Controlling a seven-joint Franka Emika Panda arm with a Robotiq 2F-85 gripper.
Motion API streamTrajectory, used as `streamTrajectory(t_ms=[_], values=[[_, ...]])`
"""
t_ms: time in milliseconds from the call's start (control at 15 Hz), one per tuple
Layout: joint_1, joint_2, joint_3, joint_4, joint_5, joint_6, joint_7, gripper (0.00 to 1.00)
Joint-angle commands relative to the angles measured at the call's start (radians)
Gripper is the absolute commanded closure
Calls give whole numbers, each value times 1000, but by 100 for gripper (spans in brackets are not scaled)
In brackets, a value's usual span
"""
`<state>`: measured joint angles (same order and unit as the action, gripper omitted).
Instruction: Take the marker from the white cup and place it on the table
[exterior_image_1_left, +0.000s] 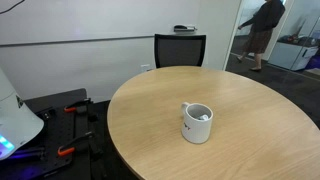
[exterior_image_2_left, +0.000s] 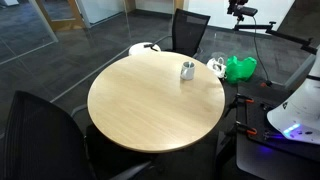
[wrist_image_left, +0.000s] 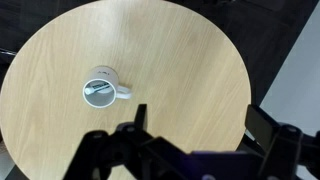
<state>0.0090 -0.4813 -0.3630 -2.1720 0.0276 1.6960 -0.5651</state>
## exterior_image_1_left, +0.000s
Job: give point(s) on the orange-handled clamp lower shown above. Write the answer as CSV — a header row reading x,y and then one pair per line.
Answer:
x,y
70,147

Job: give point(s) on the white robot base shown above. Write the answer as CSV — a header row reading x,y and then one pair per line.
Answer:
x,y
18,124

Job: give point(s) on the white ceramic mug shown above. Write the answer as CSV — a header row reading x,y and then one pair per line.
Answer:
x,y
194,130

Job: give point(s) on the black mesh office chair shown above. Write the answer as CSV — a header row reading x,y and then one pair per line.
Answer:
x,y
175,50

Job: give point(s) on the orange-handled clamp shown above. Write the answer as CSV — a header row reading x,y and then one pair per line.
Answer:
x,y
73,107
70,147

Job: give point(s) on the orange-handled clamp upper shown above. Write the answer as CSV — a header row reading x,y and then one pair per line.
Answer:
x,y
73,107

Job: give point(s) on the whiteboard eraser on tray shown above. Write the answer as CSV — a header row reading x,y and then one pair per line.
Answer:
x,y
183,28

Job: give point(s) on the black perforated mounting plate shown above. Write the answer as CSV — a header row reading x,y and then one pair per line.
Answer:
x,y
39,159

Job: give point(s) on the white cabinet behind glass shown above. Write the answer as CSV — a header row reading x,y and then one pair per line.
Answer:
x,y
293,56

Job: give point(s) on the green marker white cap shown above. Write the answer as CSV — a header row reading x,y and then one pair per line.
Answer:
x,y
203,117

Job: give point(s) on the walking person dark clothes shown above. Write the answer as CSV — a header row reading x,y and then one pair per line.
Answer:
x,y
262,24

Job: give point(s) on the round wooden table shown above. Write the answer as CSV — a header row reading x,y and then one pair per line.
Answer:
x,y
256,134

